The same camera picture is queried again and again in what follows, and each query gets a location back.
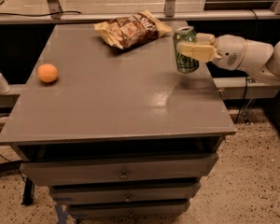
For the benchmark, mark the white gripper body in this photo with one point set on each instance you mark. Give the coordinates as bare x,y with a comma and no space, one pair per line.
230,52

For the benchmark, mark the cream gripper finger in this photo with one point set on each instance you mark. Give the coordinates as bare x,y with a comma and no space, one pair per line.
199,52
205,39

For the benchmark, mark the green soda can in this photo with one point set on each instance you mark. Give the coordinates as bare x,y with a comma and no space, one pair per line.
185,64

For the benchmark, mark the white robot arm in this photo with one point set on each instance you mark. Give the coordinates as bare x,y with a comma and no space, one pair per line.
261,61

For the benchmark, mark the brown chip bag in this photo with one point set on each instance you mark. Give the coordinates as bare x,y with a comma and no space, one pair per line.
127,32

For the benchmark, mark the top grey drawer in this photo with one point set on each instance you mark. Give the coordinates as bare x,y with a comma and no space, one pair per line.
62,173

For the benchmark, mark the grey drawer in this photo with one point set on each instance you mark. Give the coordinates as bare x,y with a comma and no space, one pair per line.
126,193
62,173
129,209

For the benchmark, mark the grey drawer cabinet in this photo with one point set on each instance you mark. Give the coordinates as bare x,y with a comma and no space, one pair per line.
113,104

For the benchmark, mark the middle grey drawer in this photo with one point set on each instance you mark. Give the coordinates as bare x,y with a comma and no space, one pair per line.
126,193

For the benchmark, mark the orange ball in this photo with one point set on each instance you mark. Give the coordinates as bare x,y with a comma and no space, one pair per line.
47,73

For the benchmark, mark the bottom grey drawer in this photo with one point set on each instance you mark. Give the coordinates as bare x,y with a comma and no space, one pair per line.
129,209

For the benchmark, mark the black cabinet caster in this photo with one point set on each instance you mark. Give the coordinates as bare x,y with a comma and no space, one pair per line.
28,194

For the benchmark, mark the metal railing frame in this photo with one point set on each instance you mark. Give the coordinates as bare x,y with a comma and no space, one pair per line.
84,11

